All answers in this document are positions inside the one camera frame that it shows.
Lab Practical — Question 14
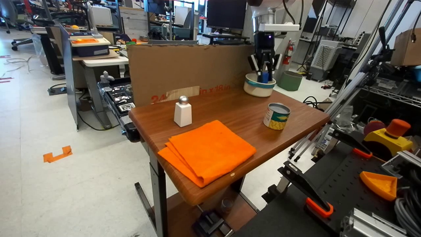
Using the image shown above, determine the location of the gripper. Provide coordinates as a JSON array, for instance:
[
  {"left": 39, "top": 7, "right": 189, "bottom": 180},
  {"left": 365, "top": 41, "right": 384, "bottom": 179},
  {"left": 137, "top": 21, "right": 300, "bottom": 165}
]
[{"left": 248, "top": 31, "right": 281, "bottom": 83}]

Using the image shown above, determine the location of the white pot with teal band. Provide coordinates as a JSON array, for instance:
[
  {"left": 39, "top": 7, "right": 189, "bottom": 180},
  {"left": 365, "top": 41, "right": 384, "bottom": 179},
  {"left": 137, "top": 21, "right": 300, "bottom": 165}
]
[{"left": 243, "top": 73, "right": 277, "bottom": 98}]

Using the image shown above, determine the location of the red fire extinguisher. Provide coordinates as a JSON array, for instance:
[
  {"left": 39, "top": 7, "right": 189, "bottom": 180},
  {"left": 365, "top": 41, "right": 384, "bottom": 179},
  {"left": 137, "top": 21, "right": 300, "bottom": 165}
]
[{"left": 283, "top": 39, "right": 296, "bottom": 65}]

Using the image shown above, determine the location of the green bin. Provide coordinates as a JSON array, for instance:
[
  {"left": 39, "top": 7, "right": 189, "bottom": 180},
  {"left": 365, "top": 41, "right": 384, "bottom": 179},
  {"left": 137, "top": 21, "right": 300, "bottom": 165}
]
[{"left": 277, "top": 70, "right": 303, "bottom": 92}]

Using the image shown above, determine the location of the can of corn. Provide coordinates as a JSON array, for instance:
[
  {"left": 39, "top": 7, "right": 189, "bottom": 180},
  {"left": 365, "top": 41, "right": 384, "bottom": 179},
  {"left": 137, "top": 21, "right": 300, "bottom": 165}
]
[{"left": 263, "top": 102, "right": 291, "bottom": 130}]

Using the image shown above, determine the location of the white air purifier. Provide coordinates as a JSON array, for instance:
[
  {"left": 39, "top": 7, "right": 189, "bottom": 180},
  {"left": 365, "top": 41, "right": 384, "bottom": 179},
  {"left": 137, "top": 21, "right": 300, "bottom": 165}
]
[{"left": 309, "top": 40, "right": 344, "bottom": 81}]

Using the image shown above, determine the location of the monitor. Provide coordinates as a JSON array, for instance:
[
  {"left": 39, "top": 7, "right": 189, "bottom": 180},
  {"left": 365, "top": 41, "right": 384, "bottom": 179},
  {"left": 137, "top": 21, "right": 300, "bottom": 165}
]
[{"left": 206, "top": 0, "right": 247, "bottom": 33}]

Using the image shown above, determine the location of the cardboard sheet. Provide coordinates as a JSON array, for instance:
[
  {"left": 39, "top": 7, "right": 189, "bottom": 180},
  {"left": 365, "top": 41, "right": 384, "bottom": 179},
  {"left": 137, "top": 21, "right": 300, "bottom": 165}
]
[{"left": 127, "top": 44, "right": 256, "bottom": 108}]

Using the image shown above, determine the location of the white salt shaker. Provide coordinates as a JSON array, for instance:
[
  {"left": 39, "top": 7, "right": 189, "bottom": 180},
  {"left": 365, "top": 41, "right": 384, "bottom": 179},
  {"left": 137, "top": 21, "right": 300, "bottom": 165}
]
[{"left": 174, "top": 95, "right": 193, "bottom": 128}]

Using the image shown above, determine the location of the orange cloth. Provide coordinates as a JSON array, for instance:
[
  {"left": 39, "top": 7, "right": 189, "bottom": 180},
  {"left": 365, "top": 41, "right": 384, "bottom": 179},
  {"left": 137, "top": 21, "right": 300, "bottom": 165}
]
[{"left": 158, "top": 120, "right": 257, "bottom": 188}]

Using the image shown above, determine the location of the black clamp with orange tips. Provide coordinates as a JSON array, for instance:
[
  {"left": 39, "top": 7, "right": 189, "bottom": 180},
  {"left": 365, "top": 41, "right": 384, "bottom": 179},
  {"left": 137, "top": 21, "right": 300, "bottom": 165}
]
[
  {"left": 278, "top": 160, "right": 334, "bottom": 219},
  {"left": 328, "top": 126, "right": 374, "bottom": 159}
]

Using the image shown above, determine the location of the cardboard box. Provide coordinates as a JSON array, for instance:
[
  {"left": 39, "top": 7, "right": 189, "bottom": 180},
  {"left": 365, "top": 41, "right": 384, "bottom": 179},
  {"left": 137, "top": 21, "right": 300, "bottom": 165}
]
[{"left": 390, "top": 28, "right": 421, "bottom": 67}]

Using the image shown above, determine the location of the yellow emergency stop button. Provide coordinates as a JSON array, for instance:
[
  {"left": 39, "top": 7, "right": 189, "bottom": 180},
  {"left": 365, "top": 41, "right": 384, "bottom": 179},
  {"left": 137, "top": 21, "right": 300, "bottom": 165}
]
[{"left": 363, "top": 119, "right": 413, "bottom": 156}]

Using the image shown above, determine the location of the small brown cup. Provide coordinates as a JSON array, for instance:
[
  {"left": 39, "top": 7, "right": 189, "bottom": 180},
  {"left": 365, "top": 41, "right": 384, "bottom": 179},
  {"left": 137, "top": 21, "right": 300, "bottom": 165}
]
[{"left": 220, "top": 198, "right": 234, "bottom": 214}]

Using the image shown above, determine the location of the open black tool case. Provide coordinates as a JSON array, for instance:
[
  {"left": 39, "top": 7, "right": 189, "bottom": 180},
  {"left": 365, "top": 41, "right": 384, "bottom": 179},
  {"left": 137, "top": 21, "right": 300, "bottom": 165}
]
[{"left": 97, "top": 77, "right": 141, "bottom": 143}]

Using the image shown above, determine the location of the grey desk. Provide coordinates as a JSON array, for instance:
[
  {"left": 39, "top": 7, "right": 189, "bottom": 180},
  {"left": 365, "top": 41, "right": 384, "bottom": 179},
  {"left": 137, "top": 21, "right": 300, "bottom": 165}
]
[{"left": 70, "top": 36, "right": 129, "bottom": 129}]

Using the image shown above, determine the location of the orange triangular plastic piece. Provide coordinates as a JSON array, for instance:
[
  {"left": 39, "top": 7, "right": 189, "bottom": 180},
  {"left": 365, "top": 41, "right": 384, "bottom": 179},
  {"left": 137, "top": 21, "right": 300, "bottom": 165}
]
[{"left": 359, "top": 171, "right": 398, "bottom": 202}]

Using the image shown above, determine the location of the aluminium profile bar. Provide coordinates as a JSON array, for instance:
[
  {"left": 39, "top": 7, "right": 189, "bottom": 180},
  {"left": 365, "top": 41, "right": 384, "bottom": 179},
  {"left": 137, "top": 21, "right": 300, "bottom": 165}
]
[{"left": 340, "top": 208, "right": 409, "bottom": 237}]

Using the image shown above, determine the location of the office chair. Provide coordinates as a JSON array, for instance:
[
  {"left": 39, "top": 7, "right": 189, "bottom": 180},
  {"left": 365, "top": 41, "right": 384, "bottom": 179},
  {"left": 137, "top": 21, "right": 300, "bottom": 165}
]
[{"left": 0, "top": 0, "right": 34, "bottom": 52}]

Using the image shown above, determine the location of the black cable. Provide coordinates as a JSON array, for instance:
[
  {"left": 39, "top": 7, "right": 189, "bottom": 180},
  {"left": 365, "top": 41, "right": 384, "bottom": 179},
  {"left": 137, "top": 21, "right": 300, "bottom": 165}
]
[{"left": 302, "top": 95, "right": 327, "bottom": 110}]

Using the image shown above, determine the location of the wire shelf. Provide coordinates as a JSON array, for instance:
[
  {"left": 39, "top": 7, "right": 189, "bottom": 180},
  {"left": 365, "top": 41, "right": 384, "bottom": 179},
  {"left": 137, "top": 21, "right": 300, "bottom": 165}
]
[{"left": 361, "top": 64, "right": 421, "bottom": 110}]

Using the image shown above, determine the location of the bundle of grey cables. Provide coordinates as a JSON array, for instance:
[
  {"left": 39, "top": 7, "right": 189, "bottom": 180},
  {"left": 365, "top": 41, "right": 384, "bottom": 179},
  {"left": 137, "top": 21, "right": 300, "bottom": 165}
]
[{"left": 394, "top": 189, "right": 421, "bottom": 237}]

